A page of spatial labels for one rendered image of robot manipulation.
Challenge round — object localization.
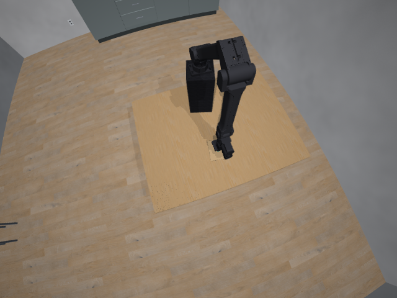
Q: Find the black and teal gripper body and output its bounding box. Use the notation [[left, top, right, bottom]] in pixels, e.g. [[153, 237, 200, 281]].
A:
[[212, 140, 220, 151]]

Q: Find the beige flat mat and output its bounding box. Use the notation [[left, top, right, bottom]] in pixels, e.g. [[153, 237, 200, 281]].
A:
[[207, 140, 224, 161]]

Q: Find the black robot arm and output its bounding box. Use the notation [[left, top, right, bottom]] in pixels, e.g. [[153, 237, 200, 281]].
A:
[[188, 36, 256, 159]]

